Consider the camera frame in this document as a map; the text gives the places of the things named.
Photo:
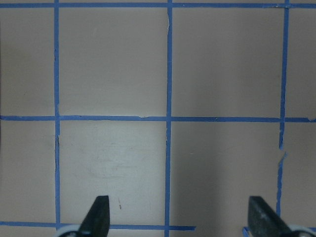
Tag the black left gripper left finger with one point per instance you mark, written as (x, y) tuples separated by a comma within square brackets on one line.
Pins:
[(97, 221)]

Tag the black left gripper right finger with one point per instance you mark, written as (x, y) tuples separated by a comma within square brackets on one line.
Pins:
[(263, 221)]

